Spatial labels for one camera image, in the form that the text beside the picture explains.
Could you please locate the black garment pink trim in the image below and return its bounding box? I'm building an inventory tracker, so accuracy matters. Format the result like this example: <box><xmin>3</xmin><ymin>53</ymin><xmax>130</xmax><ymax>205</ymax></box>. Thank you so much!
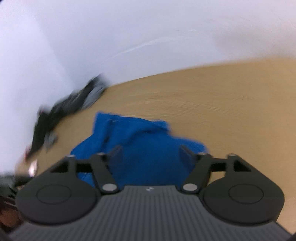
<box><xmin>24</xmin><ymin>108</ymin><xmax>60</xmax><ymax>162</ymax></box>

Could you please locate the grey t-shirt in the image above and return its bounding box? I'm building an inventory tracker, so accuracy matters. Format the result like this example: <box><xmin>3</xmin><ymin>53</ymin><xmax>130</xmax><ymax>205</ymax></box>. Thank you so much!
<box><xmin>81</xmin><ymin>79</ymin><xmax>108</xmax><ymax>109</ymax></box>

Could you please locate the white smartphone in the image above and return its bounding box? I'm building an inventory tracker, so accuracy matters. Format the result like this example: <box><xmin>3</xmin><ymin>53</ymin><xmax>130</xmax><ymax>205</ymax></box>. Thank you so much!
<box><xmin>28</xmin><ymin>160</ymin><xmax>38</xmax><ymax>177</ymax></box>

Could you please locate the black patterned shirt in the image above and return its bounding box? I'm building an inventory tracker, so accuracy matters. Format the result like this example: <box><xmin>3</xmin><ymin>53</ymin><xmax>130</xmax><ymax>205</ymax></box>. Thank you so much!
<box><xmin>52</xmin><ymin>76</ymin><xmax>105</xmax><ymax>115</ymax></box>

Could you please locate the small grey cloth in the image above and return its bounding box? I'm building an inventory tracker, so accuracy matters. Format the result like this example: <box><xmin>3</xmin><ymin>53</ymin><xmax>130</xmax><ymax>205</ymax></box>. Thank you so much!
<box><xmin>44</xmin><ymin>132</ymin><xmax>58</xmax><ymax>150</ymax></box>

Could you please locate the person left hand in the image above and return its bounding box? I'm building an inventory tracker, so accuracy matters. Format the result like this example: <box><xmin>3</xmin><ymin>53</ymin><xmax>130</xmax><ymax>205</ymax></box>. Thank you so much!
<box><xmin>1</xmin><ymin>201</ymin><xmax>22</xmax><ymax>229</ymax></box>

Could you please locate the blue jacket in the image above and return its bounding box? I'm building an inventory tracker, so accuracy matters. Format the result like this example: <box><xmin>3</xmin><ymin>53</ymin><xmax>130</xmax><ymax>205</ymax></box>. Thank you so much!
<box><xmin>71</xmin><ymin>113</ymin><xmax>207</xmax><ymax>189</ymax></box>

